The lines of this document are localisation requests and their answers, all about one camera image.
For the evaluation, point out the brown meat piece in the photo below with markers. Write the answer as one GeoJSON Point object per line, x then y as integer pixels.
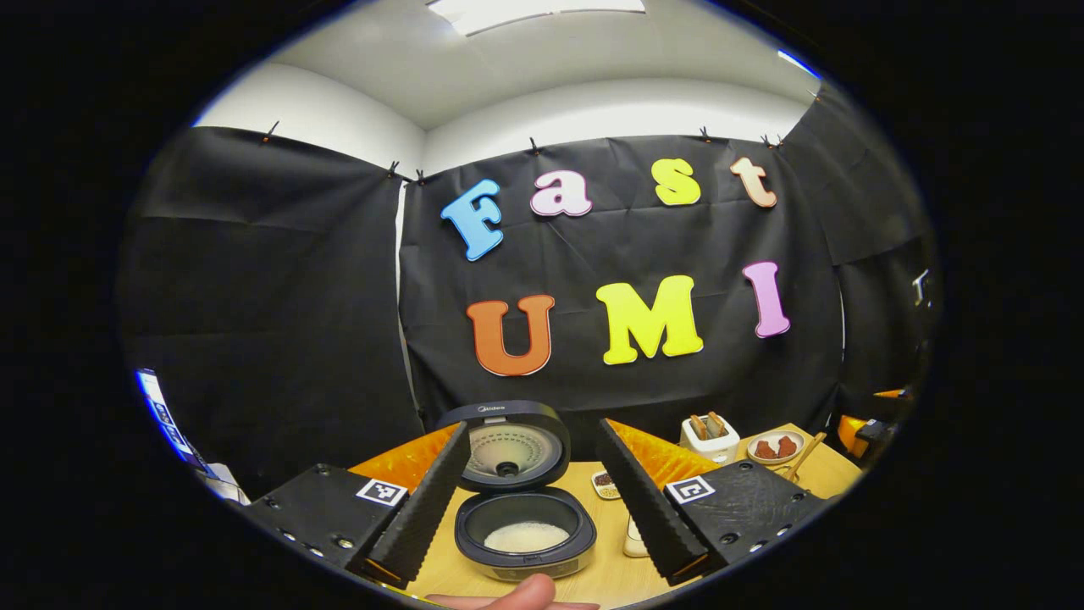
{"type": "Point", "coordinates": [787, 446]}
{"type": "Point", "coordinates": [765, 450]}

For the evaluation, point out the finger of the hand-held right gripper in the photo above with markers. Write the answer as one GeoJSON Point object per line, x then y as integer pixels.
{"type": "Point", "coordinates": [893, 393]}
{"type": "Point", "coordinates": [876, 436]}

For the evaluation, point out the dark grey rice cooker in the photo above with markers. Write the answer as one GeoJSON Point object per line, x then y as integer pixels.
{"type": "Point", "coordinates": [517, 508]}

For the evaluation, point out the computer monitor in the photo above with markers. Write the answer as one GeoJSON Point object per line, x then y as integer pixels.
{"type": "Point", "coordinates": [165, 415]}

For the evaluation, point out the white toaster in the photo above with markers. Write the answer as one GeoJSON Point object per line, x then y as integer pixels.
{"type": "Point", "coordinates": [720, 447]}

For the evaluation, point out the white side desk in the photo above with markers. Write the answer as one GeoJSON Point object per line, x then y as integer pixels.
{"type": "Point", "coordinates": [224, 487]}

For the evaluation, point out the white divided grain dish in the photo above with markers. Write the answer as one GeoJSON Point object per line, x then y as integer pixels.
{"type": "Point", "coordinates": [605, 485]}

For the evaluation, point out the round white plate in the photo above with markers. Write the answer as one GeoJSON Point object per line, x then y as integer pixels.
{"type": "Point", "coordinates": [775, 462]}

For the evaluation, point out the wooden spoon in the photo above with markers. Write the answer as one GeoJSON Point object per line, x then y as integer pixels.
{"type": "Point", "coordinates": [809, 453]}

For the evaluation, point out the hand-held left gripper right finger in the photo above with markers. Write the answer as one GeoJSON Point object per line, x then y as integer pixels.
{"type": "Point", "coordinates": [644, 508]}

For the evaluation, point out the large ceiling light panel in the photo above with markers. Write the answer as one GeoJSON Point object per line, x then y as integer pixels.
{"type": "Point", "coordinates": [542, 13]}

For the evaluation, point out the black backdrop cloth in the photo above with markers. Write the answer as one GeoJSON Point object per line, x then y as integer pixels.
{"type": "Point", "coordinates": [279, 322]}

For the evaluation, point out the white rice layer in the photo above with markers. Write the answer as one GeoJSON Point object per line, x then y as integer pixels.
{"type": "Point", "coordinates": [527, 537]}

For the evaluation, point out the clear plastic rice tray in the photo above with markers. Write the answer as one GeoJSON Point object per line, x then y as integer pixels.
{"type": "Point", "coordinates": [633, 542]}

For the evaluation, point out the toasted bread slice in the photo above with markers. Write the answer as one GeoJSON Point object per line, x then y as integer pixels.
{"type": "Point", "coordinates": [716, 424]}
{"type": "Point", "coordinates": [699, 426]}

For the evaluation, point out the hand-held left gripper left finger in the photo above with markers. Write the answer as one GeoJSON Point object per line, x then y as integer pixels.
{"type": "Point", "coordinates": [419, 508]}

